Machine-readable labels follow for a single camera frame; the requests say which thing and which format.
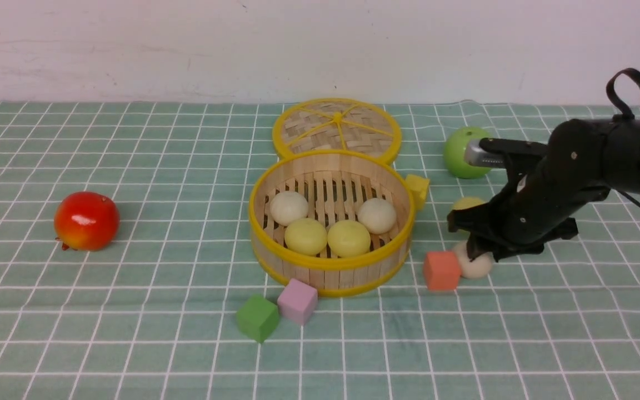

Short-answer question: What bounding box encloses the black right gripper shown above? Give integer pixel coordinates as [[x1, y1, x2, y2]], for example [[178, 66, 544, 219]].
[[447, 119, 610, 262]]

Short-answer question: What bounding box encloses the yellow bun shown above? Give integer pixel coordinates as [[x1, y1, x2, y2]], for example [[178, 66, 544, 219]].
[[451, 197, 486, 211], [327, 220, 371, 258], [284, 218, 327, 257]]

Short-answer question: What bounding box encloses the white bun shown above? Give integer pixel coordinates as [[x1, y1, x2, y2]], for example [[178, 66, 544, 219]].
[[356, 198, 397, 235], [452, 241, 493, 279], [269, 192, 309, 226]]

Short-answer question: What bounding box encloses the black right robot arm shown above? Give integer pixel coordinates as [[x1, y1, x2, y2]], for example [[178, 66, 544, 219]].
[[447, 119, 640, 261]]

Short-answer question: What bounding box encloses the bamboo steamer tray yellow rim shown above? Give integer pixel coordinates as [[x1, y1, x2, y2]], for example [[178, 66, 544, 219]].
[[247, 149, 419, 298]]

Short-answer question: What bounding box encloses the woven bamboo steamer lid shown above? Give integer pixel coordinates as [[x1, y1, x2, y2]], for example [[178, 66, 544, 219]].
[[272, 98, 402, 164]]

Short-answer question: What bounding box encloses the orange foam cube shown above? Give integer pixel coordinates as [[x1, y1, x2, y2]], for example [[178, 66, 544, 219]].
[[423, 251, 461, 292]]

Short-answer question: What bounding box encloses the yellow foam block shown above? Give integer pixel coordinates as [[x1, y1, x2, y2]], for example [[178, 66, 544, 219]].
[[406, 174, 430, 211]]

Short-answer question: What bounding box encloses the green toy apple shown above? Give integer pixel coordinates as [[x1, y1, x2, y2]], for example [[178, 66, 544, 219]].
[[443, 126, 492, 179]]

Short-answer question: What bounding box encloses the pink foam cube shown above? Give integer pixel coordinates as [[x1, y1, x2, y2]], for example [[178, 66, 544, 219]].
[[277, 278, 318, 326]]

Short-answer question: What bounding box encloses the green foam cube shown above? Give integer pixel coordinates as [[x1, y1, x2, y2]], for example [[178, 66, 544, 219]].
[[236, 294, 280, 344]]

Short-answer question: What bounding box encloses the green checkered tablecloth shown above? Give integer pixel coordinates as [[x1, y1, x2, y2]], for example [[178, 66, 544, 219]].
[[0, 101, 640, 399]]

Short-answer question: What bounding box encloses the red toy pomegranate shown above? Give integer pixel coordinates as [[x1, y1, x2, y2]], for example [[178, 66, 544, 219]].
[[53, 192, 120, 252]]

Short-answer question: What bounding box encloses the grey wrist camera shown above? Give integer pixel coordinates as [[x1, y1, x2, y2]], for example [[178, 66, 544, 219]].
[[463, 138, 549, 192]]

